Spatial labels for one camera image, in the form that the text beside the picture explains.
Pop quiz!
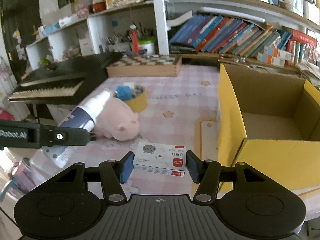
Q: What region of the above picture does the white green lid jar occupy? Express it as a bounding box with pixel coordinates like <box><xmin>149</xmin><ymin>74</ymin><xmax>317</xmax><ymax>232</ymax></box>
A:
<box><xmin>138</xmin><ymin>39</ymin><xmax>155</xmax><ymax>55</ymax></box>

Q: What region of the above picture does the red orange tall bottle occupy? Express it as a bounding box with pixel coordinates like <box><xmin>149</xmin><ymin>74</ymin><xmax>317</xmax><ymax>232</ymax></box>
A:
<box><xmin>130</xmin><ymin>24</ymin><xmax>139</xmax><ymax>54</ymax></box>

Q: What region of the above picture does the row of leaning books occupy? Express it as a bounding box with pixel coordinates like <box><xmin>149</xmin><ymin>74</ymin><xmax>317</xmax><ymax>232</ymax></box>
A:
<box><xmin>169</xmin><ymin>13</ymin><xmax>292</xmax><ymax>58</ymax></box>

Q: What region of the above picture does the yellow cardboard box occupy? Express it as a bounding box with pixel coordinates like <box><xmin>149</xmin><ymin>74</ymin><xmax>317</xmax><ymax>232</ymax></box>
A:
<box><xmin>217</xmin><ymin>64</ymin><xmax>319</xmax><ymax>190</ymax></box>

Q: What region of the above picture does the white blue spray bottle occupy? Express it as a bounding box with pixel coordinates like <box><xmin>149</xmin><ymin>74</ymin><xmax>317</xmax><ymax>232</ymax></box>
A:
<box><xmin>41</xmin><ymin>89</ymin><xmax>113</xmax><ymax>168</ymax></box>

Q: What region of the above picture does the yellow tape roll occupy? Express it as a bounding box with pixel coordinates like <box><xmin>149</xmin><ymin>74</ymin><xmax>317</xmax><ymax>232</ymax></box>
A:
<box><xmin>124</xmin><ymin>85</ymin><xmax>148</xmax><ymax>113</ymax></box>

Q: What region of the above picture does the blue item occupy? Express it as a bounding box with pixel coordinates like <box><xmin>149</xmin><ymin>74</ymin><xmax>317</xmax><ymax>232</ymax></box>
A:
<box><xmin>115</xmin><ymin>86</ymin><xmax>132</xmax><ymax>101</ymax></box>

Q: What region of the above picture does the black Yamaha keyboard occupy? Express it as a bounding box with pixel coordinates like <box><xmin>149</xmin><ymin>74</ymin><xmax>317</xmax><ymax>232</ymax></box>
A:
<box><xmin>8</xmin><ymin>52</ymin><xmax>123</xmax><ymax>105</ymax></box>

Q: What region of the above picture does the pink plush pig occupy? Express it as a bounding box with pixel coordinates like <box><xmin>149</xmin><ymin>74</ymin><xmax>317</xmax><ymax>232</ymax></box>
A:
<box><xmin>94</xmin><ymin>98</ymin><xmax>140</xmax><ymax>141</ymax></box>

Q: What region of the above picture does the white bookshelf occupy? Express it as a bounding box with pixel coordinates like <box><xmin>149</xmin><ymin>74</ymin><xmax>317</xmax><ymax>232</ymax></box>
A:
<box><xmin>25</xmin><ymin>0</ymin><xmax>319</xmax><ymax>69</ymax></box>

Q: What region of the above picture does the wooden chess board box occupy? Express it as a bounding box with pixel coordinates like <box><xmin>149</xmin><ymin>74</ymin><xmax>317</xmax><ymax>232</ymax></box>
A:
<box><xmin>106</xmin><ymin>55</ymin><xmax>182</xmax><ymax>77</ymax></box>

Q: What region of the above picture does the white card box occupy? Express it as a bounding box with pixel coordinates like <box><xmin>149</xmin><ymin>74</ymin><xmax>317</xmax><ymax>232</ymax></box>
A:
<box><xmin>133</xmin><ymin>142</ymin><xmax>187</xmax><ymax>177</ymax></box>

